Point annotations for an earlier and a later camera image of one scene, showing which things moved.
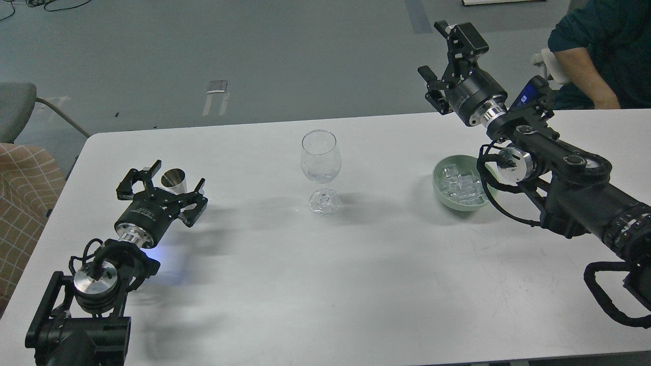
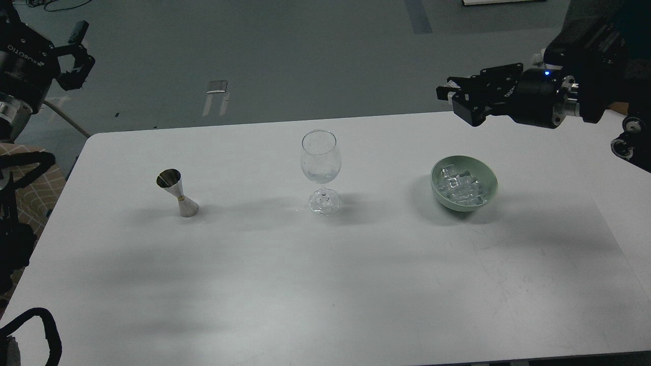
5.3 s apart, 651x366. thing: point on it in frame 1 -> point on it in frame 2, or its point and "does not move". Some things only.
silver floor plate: [217, 86] does not move
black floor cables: [35, 3] does not move
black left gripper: [146, 217] -> [29, 63]
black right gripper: [474, 96] -> [540, 100]
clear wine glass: [321, 159] does not move
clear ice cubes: [463, 189] does not move
